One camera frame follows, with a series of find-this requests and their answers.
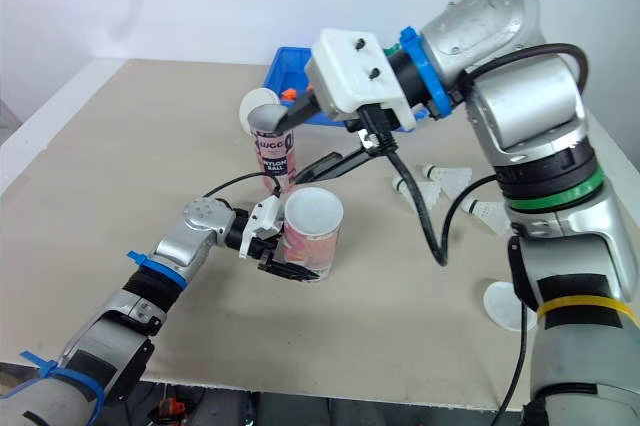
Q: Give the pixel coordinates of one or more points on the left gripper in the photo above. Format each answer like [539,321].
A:
[261,249]

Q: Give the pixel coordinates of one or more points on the pink patterned tube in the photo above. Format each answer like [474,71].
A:
[312,241]

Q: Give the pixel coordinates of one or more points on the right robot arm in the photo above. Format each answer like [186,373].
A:
[555,226]

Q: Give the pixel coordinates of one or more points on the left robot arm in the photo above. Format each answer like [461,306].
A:
[110,326]

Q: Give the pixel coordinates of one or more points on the white round lid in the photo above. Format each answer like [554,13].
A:
[252,106]
[502,306]

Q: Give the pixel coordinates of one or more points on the patterned tube with dark labels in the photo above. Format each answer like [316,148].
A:
[274,156]

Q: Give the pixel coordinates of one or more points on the small orange toy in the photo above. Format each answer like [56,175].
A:
[288,94]

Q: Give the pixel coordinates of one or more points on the white shuttlecock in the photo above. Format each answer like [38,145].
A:
[492,216]
[425,195]
[450,177]

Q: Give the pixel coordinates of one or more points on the blue plastic bin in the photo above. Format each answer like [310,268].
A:
[285,66]

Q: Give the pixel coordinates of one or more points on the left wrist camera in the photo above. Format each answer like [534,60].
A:
[264,218]

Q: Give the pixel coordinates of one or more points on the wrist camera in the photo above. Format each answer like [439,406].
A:
[264,218]
[350,71]

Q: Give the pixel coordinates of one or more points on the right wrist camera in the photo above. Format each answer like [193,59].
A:
[350,71]

